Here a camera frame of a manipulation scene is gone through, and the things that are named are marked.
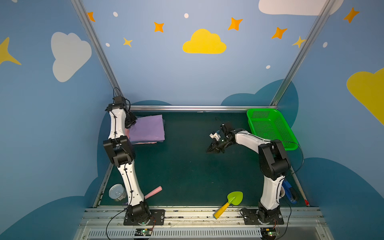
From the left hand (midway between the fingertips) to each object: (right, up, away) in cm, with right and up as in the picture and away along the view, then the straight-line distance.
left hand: (133, 123), depth 98 cm
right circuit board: (+76, -55, -26) cm, 98 cm away
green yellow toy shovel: (+62, -41, -19) cm, 77 cm away
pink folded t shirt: (-1, -8, -6) cm, 10 cm away
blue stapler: (+92, -36, -16) cm, 100 cm away
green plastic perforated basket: (+99, -1, +17) cm, 101 cm away
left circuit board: (+16, -53, -27) cm, 62 cm away
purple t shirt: (+8, -4, +2) cm, 10 cm away
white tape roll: (+90, -39, -16) cm, 99 cm away
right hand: (+49, -17, -7) cm, 52 cm away
